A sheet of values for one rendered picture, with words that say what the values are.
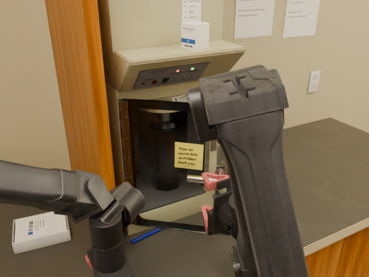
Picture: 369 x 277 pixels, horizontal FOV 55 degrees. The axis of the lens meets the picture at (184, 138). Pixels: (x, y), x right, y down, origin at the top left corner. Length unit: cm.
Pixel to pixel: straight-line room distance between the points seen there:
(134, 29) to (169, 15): 10
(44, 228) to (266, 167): 93
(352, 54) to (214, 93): 187
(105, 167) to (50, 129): 53
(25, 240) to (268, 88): 94
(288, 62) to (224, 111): 152
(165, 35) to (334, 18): 123
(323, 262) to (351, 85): 121
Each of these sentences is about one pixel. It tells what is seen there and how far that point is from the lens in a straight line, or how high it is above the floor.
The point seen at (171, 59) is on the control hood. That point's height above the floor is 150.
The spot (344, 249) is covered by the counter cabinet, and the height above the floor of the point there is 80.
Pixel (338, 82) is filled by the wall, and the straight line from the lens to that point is 218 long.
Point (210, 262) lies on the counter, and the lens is 107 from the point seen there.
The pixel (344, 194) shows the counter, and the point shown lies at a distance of 145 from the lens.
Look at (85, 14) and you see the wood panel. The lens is 78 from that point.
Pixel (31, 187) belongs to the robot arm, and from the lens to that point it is 58.
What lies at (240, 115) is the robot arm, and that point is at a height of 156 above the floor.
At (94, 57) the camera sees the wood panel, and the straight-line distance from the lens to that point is 80.
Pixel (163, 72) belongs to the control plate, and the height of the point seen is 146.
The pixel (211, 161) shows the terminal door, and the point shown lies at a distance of 94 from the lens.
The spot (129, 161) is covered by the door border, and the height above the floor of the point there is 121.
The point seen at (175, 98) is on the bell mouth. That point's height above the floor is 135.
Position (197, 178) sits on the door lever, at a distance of 91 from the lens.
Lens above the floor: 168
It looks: 25 degrees down
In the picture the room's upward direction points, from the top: straight up
